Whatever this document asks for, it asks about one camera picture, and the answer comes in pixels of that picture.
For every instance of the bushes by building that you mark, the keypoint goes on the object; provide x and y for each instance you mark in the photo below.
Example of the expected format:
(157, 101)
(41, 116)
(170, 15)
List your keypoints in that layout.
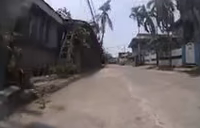
(65, 69)

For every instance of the grey concrete road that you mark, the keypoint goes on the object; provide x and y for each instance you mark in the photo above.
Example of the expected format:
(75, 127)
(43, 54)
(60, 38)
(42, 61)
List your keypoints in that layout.
(121, 100)

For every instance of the building with grey roof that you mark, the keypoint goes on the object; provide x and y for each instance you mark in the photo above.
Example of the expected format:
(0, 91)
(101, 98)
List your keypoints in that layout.
(141, 46)

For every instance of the leaning pole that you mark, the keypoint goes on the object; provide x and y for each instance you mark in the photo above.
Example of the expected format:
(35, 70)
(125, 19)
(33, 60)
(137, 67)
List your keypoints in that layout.
(91, 11)

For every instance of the dark building with sloped roof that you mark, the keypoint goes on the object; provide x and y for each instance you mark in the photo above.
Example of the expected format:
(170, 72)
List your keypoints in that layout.
(41, 36)

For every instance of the row of palm trees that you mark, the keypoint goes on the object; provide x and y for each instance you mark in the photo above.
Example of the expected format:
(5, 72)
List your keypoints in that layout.
(154, 20)

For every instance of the dirt and rubble verge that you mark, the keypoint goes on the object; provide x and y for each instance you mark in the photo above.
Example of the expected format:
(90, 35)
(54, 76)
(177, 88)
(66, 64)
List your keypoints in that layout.
(28, 91)

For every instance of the white and blue wall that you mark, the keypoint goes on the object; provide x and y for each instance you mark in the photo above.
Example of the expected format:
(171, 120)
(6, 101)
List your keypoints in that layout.
(191, 53)

